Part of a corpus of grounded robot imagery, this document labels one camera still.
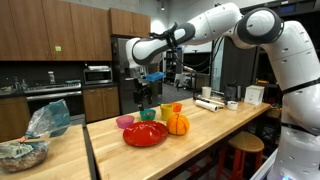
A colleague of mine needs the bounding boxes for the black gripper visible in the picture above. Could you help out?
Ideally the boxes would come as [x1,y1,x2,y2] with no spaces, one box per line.
[133,78,154,112]

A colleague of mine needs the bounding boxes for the purple plastic bowl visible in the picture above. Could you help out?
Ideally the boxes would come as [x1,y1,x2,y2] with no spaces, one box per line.
[115,114,135,130]

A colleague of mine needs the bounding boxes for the teal bowl with beans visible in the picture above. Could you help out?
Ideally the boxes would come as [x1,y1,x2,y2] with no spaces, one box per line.
[139,108,157,122]

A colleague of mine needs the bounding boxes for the red plate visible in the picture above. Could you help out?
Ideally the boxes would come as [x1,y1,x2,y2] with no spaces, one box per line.
[122,120,169,148]

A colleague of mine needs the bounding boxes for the orange plastic bowl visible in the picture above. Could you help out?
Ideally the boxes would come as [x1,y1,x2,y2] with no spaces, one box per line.
[170,102,183,114]

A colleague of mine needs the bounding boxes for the yellow mug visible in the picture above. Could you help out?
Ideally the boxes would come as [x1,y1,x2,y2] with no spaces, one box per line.
[159,103,174,121]

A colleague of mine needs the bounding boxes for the orange toy pumpkin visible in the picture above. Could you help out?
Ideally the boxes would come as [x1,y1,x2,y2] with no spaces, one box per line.
[165,113,191,136]

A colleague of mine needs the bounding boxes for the brown wooden base cabinets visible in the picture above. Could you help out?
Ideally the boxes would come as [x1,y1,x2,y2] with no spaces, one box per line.
[82,86,121,124]

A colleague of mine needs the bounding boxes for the silver microwave oven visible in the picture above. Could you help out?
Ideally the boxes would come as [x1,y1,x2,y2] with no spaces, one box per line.
[83,68,114,86]

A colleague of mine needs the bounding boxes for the white paper towel roll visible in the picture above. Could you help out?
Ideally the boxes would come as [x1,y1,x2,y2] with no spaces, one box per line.
[194,99,219,113]

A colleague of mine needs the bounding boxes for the long black box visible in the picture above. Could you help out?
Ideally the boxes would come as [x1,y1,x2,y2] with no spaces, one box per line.
[196,94,226,107]

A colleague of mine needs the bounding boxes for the white mug with print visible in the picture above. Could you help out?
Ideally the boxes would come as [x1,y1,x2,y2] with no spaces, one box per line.
[226,100,239,111]

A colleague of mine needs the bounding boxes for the dark transparent water jug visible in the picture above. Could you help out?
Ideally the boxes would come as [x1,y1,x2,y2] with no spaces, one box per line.
[223,83,242,103]

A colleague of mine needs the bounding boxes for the stainless steel oven range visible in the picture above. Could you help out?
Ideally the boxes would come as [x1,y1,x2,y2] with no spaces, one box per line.
[24,81,85,118]

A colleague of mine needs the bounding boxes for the white cardboard box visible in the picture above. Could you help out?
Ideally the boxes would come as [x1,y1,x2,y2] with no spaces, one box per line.
[244,84,265,106]

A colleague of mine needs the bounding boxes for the red legged wooden stool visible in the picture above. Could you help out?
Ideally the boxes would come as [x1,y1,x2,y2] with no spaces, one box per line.
[215,130,265,180]

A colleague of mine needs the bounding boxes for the blue wrist camera box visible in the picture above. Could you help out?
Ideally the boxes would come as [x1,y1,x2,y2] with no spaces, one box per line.
[145,71,166,83]

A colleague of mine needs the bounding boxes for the brown wooden wall cabinets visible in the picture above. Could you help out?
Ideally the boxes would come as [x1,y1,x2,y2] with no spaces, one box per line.
[0,0,152,62]

